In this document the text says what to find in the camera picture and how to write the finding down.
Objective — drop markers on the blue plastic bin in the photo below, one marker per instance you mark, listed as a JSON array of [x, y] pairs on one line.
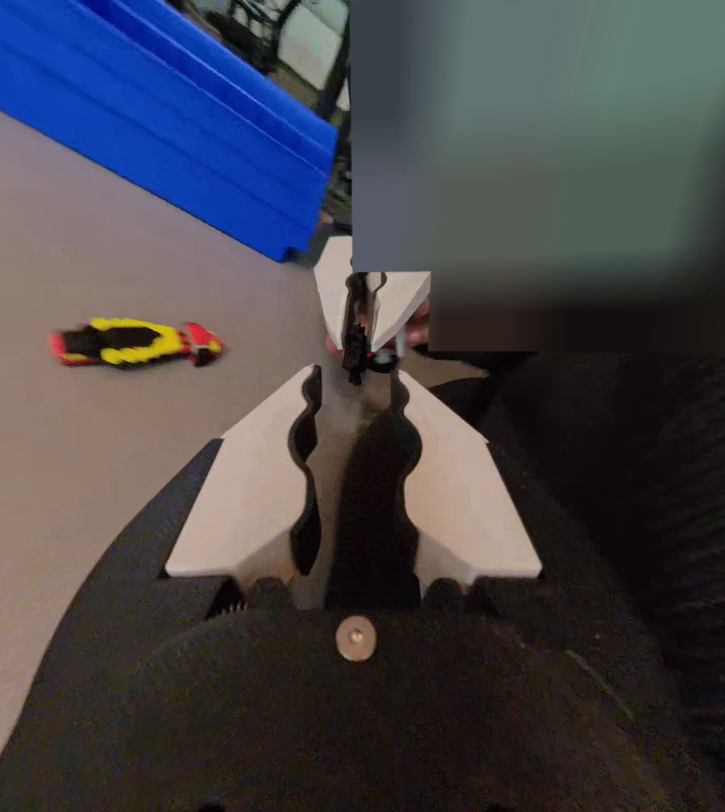
[[146, 114]]

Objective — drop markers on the black lego part red stud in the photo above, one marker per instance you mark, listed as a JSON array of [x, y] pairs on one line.
[[354, 352]]

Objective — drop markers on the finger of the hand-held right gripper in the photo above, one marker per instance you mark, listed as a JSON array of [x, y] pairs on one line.
[[334, 285], [400, 304]]

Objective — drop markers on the yellow red lego car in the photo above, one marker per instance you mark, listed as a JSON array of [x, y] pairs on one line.
[[134, 342]]

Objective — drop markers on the black frame table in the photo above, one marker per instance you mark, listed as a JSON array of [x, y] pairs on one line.
[[334, 63]]

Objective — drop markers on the person's black sweater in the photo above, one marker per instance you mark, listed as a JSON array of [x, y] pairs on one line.
[[622, 571]]

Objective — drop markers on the person's right hand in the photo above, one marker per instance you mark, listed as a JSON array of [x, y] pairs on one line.
[[422, 323]]

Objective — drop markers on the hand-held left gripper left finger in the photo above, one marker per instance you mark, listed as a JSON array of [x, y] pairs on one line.
[[242, 507]]

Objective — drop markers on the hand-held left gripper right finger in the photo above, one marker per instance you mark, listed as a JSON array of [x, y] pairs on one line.
[[470, 507]]

